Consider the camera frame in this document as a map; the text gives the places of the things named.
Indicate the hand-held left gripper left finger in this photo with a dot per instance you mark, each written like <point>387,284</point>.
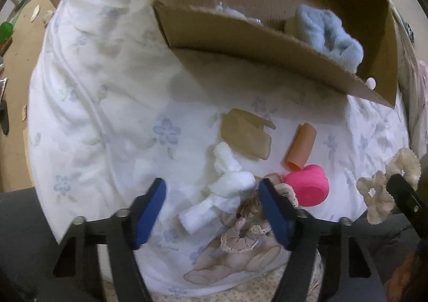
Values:
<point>148,211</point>

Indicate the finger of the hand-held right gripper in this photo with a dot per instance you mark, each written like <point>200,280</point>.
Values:
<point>406,196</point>

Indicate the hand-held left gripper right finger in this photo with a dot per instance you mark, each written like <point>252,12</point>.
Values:
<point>276,215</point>

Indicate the cream lace scrunchie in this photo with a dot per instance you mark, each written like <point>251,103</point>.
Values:
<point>378,195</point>

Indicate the brown lace scrunchie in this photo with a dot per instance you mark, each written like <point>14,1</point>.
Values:
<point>240,221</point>

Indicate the pink heart-shaped cup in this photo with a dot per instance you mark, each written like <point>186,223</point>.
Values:
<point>309,186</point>

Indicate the white fluffy sock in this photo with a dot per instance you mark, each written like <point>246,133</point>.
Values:
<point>227,188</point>

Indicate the orange soft tube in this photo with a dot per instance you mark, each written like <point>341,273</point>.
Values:
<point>299,148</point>

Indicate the cardboard box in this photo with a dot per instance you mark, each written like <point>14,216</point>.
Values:
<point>234,31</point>

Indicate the small white cap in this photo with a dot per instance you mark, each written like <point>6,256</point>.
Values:
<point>370,82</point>

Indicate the beige floral quilt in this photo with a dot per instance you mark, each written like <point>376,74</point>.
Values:
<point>413,64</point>

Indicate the blue fluffy scrunchie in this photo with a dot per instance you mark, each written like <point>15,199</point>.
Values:
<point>334,34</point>

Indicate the clear plastic wrap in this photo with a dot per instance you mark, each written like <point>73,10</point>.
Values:
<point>230,11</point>

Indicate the green plastic container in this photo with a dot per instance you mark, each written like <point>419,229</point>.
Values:
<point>6,29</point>

